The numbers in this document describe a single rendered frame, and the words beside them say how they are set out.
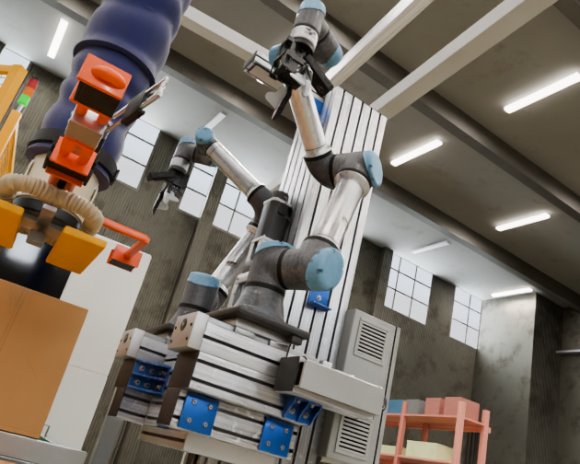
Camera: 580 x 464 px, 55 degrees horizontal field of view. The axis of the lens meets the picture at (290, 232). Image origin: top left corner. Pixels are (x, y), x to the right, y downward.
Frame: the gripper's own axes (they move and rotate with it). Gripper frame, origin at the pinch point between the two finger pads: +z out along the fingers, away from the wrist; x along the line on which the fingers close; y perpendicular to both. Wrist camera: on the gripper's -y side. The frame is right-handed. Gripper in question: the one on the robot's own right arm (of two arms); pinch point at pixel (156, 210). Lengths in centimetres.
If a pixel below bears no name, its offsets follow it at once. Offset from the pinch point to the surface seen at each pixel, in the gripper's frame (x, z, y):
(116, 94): -127, 36, -42
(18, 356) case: -28, 71, -29
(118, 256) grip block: -39, 35, -15
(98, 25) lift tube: -70, -14, -49
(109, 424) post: 23, 81, 17
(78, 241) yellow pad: -78, 47, -32
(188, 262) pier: 860, -270, 293
